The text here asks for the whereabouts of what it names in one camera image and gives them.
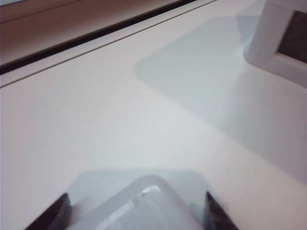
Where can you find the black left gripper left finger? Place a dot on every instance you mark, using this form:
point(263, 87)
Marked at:
point(52, 218)

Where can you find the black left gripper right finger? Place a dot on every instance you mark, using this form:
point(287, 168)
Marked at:
point(216, 218)

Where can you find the white earphone case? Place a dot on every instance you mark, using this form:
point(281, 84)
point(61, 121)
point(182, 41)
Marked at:
point(148, 203)

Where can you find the white plastic drawer cabinet frame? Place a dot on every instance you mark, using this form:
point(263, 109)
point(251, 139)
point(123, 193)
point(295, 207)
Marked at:
point(263, 36)

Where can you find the brown desk partition panel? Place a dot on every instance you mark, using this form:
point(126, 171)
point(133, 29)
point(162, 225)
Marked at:
point(48, 24)

